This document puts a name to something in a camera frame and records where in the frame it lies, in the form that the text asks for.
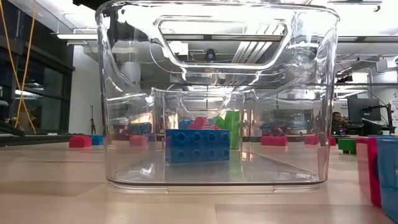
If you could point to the large red block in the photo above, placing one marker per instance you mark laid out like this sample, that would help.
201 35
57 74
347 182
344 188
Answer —
215 127
199 123

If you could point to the blue eight-stud block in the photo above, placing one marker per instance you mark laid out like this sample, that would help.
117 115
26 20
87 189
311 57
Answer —
197 146

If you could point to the large green block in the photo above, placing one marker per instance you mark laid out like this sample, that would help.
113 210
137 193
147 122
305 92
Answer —
231 124

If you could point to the clear plastic bin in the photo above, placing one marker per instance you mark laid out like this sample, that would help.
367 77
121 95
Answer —
203 91
217 66

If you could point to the small blue block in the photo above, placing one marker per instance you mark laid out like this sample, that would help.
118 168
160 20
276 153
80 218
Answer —
97 140

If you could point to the white ceiling box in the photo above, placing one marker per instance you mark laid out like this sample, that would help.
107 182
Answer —
178 48

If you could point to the black tripod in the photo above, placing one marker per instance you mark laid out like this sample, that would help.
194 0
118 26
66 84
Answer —
92 121

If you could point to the small red block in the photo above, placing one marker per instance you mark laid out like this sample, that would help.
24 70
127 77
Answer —
80 142
311 140

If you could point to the person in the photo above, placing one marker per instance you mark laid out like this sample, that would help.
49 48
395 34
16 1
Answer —
337 119

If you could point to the black ceiling device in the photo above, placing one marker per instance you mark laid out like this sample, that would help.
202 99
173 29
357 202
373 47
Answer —
344 79

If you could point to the small green block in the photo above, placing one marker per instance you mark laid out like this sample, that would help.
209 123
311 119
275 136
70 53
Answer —
347 145

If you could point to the black computer monitor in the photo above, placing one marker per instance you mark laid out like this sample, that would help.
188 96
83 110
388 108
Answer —
362 109

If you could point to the desk with electronics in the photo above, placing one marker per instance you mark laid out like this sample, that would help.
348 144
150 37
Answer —
367 129

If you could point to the small orange block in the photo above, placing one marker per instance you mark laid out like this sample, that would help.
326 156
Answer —
367 171

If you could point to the overhead camera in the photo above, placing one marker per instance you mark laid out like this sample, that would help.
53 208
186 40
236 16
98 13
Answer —
210 55

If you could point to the black table frame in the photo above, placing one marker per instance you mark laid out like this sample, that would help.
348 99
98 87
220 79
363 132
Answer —
31 140

